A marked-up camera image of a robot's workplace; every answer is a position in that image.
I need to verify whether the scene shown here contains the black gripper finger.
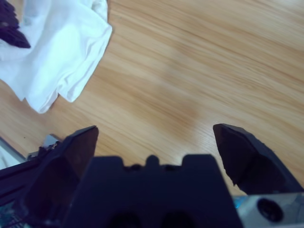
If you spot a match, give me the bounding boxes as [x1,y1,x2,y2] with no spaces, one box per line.
[0,0,31,49]
[22,125,99,228]
[212,123,304,197]

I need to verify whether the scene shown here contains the white T-shirt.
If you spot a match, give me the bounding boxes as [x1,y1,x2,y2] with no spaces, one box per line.
[0,0,113,114]

